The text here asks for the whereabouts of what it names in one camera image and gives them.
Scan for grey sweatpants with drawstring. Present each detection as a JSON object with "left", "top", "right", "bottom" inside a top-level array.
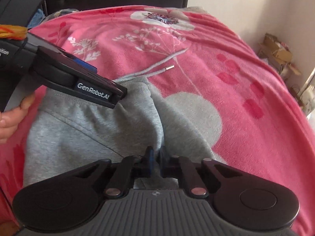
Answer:
[{"left": 23, "top": 48, "right": 226, "bottom": 189}]

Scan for person's left hand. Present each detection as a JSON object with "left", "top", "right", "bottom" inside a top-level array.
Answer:
[{"left": 0, "top": 93, "right": 35, "bottom": 144}]

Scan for pink floral fleece blanket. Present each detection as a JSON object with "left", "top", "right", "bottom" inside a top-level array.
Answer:
[{"left": 1, "top": 6, "right": 314, "bottom": 235}]

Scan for white cartoon paper bag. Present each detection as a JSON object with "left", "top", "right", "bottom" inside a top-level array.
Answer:
[{"left": 297, "top": 84, "right": 314, "bottom": 116}]

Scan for open cardboard boxes pile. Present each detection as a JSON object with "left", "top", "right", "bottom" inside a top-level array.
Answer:
[{"left": 257, "top": 33, "right": 302, "bottom": 81}]

